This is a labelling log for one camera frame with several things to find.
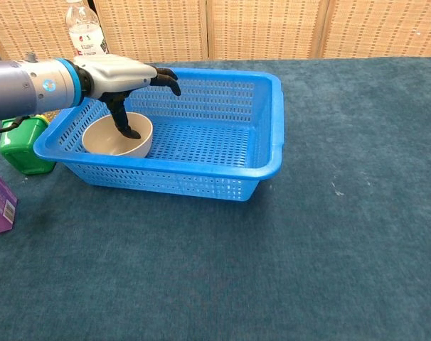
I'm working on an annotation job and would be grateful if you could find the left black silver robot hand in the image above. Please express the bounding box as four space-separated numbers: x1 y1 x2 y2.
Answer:
73 54 182 140

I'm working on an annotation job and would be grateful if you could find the clear plastic water bottle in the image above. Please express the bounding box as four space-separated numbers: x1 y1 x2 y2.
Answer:
65 0 110 58

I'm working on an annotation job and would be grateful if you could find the beige bowl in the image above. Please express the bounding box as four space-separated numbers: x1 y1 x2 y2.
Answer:
81 112 154 158

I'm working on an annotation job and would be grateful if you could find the green container with yellow lid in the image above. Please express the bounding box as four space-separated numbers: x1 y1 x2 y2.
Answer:
0 114 57 175

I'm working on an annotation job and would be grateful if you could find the blue plastic perforated basket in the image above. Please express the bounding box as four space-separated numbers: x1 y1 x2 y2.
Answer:
33 66 285 202

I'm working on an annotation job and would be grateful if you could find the bamboo folding screen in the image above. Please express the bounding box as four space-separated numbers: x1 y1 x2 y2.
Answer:
0 0 431 68

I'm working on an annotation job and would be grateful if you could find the teal table mat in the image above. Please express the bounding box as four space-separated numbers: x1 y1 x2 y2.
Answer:
0 56 431 341

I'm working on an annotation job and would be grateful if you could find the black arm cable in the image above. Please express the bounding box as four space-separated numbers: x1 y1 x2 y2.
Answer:
0 115 31 134

